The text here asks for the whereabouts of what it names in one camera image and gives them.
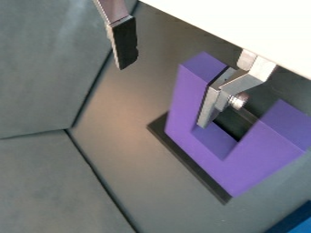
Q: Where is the black angle fixture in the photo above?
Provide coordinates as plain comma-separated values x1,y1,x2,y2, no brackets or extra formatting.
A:
146,104,261,206

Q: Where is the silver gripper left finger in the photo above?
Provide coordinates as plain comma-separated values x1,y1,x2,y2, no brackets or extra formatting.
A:
93,0,139,70

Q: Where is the purple U-shaped block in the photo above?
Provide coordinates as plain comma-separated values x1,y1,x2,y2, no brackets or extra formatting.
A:
166,53,311,197

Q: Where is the blue U-shaped block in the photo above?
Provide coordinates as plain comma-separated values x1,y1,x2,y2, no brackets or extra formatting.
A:
265,200,311,233

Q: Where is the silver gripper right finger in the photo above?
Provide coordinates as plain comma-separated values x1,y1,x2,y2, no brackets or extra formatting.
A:
197,49,278,128

